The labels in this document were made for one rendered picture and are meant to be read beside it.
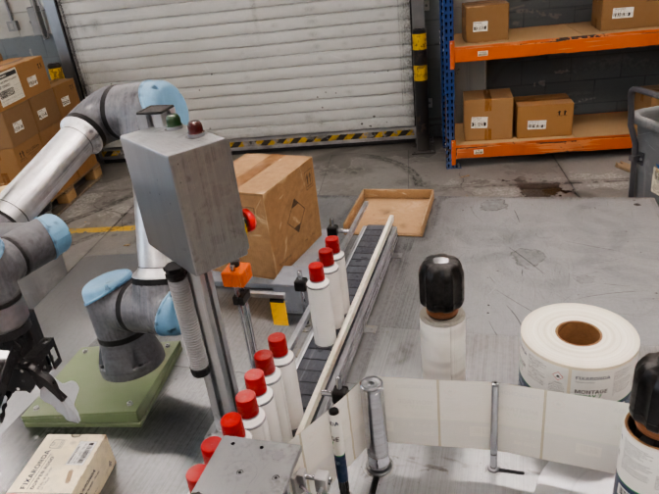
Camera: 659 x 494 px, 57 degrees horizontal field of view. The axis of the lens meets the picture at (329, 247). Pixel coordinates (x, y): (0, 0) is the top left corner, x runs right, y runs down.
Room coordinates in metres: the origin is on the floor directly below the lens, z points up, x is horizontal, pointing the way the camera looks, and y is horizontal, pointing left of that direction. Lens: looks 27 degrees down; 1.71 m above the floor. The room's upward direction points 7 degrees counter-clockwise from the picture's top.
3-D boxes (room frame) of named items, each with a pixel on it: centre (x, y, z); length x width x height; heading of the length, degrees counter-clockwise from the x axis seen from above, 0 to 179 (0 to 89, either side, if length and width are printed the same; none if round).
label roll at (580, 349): (0.88, -0.43, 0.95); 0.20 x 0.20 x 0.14
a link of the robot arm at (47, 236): (0.96, 0.51, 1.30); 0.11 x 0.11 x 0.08; 64
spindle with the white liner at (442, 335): (0.94, -0.19, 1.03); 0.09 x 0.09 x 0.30
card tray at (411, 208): (1.90, -0.22, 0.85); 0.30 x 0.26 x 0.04; 161
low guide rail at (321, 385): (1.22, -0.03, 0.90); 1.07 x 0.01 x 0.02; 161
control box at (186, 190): (0.88, 0.21, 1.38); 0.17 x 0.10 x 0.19; 36
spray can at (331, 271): (1.21, 0.01, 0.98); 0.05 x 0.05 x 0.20
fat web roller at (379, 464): (0.77, -0.04, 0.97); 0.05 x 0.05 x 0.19
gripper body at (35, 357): (0.86, 0.54, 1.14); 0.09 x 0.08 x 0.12; 170
